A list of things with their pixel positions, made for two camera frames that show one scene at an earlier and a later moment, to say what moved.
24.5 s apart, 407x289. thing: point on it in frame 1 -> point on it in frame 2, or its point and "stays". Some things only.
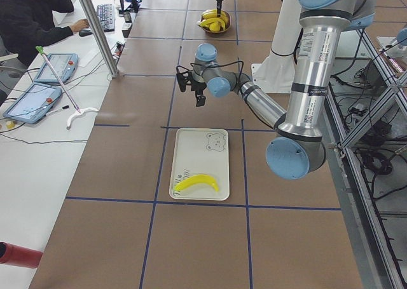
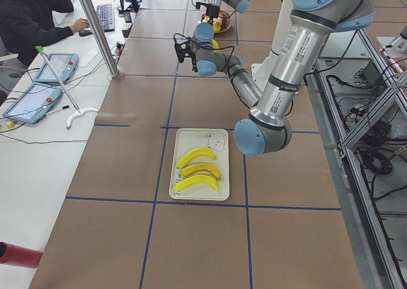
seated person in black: (27, 21) stays
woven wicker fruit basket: (208, 30) stays
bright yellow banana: (198, 180) stays
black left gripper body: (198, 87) -> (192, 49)
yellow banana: (225, 17) -> (198, 152)
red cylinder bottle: (17, 255) stays
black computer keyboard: (106, 14) stays
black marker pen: (63, 107) stays
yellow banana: (209, 21) -> (215, 45)
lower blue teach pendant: (34, 104) stays
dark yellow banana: (213, 13) -> (201, 167)
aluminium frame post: (96, 25) stays
